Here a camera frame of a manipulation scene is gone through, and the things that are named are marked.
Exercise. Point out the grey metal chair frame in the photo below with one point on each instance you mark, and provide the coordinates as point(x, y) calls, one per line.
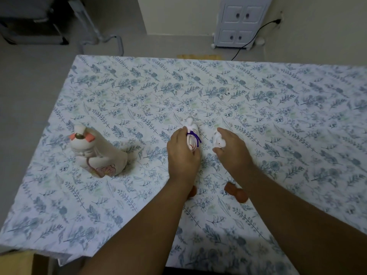
point(94, 28)

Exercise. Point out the person's right forearm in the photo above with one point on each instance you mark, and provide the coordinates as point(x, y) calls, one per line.
point(304, 226)

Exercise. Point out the blue floral tablecloth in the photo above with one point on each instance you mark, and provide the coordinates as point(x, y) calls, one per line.
point(200, 134)

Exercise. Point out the person's left forearm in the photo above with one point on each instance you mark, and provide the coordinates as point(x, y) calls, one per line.
point(137, 229)

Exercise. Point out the white small cabinet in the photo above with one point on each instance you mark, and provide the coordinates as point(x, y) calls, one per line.
point(239, 21)

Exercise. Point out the dark grey furniture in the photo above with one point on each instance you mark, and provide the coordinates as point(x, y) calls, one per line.
point(28, 19)

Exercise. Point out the person's left hand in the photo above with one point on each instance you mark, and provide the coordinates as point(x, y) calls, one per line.
point(182, 160)

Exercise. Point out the person's right hand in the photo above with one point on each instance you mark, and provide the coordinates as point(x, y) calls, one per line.
point(233, 156)

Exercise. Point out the brown wooden cork stopper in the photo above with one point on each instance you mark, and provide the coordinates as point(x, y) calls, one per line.
point(192, 191)
point(236, 192)

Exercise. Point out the large white ceramic doll figurine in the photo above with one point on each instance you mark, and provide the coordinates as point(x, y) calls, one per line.
point(96, 156)

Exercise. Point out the person's left thumb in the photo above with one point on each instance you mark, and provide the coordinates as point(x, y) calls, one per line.
point(196, 153)

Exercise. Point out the small white figurine plain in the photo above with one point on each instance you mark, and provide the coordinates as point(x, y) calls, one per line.
point(218, 139)

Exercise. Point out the person's right thumb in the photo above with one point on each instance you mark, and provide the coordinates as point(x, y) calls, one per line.
point(218, 152)

